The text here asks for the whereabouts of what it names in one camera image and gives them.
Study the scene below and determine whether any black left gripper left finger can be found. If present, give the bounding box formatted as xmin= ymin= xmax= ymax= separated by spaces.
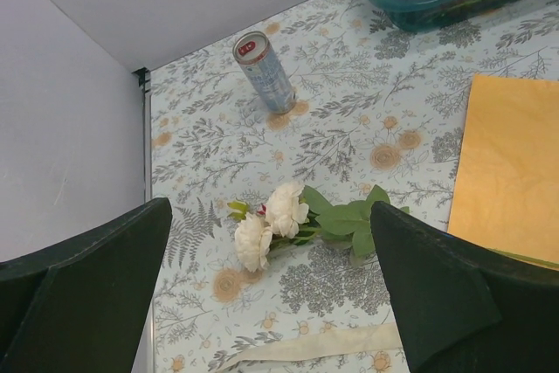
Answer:
xmin=1 ymin=198 xmax=172 ymax=373

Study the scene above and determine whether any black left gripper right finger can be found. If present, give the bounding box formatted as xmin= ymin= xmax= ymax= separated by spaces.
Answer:
xmin=370 ymin=202 xmax=558 ymax=372

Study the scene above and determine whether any cream printed ribbon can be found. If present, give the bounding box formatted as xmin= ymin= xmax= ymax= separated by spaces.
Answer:
xmin=212 ymin=323 xmax=403 ymax=372

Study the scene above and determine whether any orange paper bouquet wrap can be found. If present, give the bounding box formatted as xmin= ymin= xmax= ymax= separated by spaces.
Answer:
xmin=448 ymin=74 xmax=558 ymax=268

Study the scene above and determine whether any white rose stem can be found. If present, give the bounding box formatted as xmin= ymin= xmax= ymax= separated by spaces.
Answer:
xmin=228 ymin=176 xmax=558 ymax=273

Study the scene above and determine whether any silver drink can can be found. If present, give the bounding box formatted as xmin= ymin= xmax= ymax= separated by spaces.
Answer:
xmin=232 ymin=31 xmax=296 ymax=114

